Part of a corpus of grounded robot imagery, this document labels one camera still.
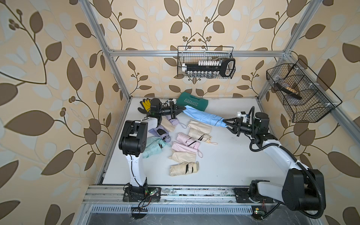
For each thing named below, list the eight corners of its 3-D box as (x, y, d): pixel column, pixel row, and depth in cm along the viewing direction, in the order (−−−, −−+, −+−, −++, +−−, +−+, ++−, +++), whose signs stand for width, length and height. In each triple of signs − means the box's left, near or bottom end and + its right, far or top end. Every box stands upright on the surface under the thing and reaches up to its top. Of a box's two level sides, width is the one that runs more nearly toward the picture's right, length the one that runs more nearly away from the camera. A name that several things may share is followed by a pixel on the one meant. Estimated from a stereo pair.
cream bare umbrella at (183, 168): (170, 177, 81) (169, 175, 78) (169, 166, 85) (168, 164, 82) (199, 172, 83) (200, 170, 80) (197, 162, 87) (198, 159, 84)
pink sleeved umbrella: (175, 140, 96) (175, 138, 94) (179, 134, 100) (179, 131, 97) (197, 150, 92) (197, 148, 89) (200, 143, 95) (200, 141, 92)
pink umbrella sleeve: (171, 149, 92) (170, 147, 89) (173, 143, 95) (173, 140, 92) (202, 158, 88) (202, 156, 86) (203, 151, 91) (204, 149, 89)
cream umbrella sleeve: (169, 160, 88) (168, 158, 85) (171, 151, 92) (170, 149, 89) (195, 164, 87) (195, 161, 84) (196, 154, 90) (196, 152, 87)
